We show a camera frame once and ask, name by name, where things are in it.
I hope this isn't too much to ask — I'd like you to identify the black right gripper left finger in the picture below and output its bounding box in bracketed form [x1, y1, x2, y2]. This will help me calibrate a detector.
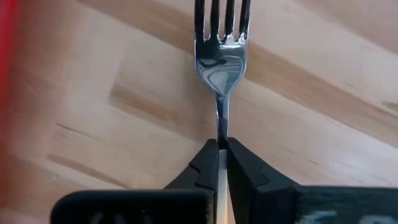
[50, 138, 220, 224]

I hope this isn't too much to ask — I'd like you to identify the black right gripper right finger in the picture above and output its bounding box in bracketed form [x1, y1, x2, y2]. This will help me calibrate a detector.
[226, 136, 398, 224]

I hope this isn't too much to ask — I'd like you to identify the metal fork with pink handle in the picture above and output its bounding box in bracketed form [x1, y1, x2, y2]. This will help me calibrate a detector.
[194, 0, 252, 224]

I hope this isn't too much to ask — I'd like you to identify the red plastic tray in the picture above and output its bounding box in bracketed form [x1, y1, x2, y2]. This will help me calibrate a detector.
[0, 0, 18, 131]

